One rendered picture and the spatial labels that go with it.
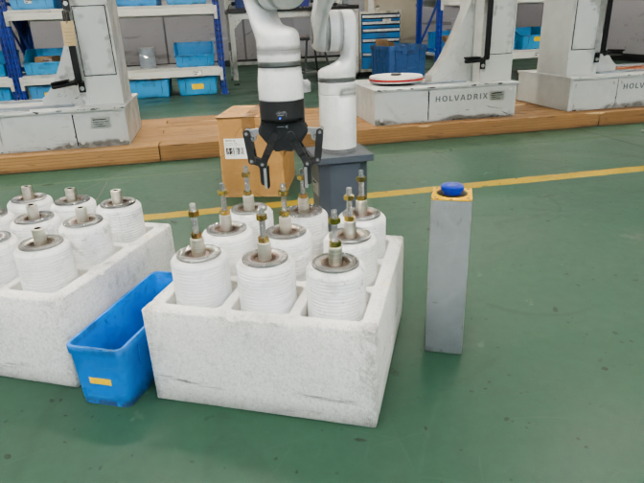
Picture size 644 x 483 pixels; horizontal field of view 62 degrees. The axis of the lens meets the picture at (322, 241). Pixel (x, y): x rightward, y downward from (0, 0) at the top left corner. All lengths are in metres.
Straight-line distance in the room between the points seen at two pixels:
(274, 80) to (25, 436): 0.70
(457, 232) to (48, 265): 0.73
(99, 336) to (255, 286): 0.35
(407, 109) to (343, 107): 1.68
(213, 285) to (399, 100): 2.20
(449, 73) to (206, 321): 2.57
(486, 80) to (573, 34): 0.55
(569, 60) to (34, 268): 3.01
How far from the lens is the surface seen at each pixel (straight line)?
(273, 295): 0.87
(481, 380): 1.04
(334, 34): 1.32
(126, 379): 1.00
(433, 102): 3.04
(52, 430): 1.04
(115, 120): 2.85
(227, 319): 0.87
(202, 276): 0.90
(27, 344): 1.13
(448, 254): 1.00
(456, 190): 0.97
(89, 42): 2.89
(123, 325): 1.14
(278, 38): 0.89
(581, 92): 3.48
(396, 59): 5.38
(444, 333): 1.08
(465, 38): 3.27
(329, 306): 0.84
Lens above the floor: 0.61
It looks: 22 degrees down
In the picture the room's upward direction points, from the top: 2 degrees counter-clockwise
